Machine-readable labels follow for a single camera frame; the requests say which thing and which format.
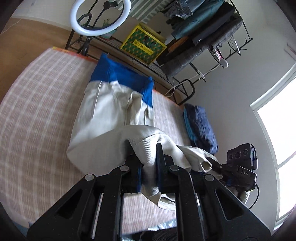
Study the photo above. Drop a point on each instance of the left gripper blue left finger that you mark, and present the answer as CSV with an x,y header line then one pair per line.
x,y
133,178

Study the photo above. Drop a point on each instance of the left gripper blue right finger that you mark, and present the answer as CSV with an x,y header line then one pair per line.
x,y
165,179

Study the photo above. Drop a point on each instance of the white blue KEBER jacket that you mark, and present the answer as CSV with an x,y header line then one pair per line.
x,y
116,118

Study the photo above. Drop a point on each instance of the black metal clothes rack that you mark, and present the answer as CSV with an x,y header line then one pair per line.
x,y
160,24

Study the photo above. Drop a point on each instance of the folded navy puffer jacket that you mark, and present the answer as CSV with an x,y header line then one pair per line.
x,y
200,124

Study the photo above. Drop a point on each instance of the folded light blue garment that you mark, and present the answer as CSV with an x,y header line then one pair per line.
x,y
190,132

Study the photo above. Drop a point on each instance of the grey plaid coat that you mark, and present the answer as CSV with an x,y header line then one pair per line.
x,y
187,54

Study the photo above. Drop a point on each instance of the white garment steamer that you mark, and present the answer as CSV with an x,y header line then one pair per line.
x,y
218,56

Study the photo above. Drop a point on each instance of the yellow green crate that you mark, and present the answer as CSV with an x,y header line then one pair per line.
x,y
144,44

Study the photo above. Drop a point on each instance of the black blazer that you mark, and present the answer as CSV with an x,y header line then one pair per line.
x,y
223,14

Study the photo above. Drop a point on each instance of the green striped white cloth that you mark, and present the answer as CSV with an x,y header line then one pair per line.
x,y
144,10

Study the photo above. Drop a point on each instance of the teal green shirt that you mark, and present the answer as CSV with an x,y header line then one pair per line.
x,y
202,11

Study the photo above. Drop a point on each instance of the blue denim jacket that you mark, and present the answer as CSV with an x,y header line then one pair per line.
x,y
181,9

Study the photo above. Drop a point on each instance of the white ring light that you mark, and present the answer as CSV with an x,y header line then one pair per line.
x,y
93,31

